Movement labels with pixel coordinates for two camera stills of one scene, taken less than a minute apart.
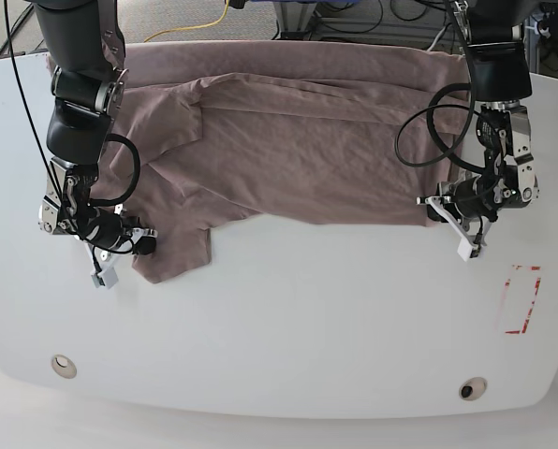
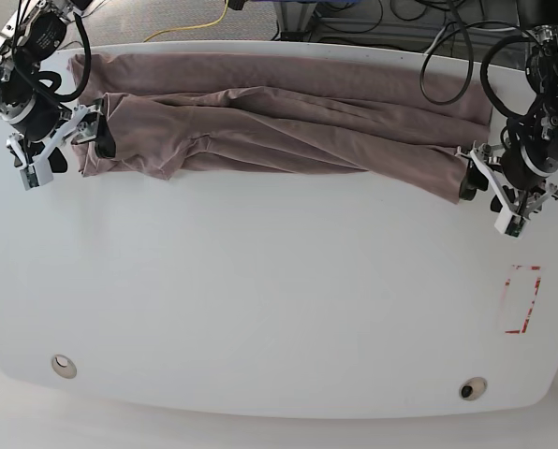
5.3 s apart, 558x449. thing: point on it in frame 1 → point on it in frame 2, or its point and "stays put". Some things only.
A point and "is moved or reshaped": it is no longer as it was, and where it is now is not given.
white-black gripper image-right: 467,203 → 527,202
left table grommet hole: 64,367 stays put
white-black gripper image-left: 110,241 → 80,123
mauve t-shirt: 335,132 is moved or reshaped
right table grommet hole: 473,388 stays put
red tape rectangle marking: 507,282 stays put
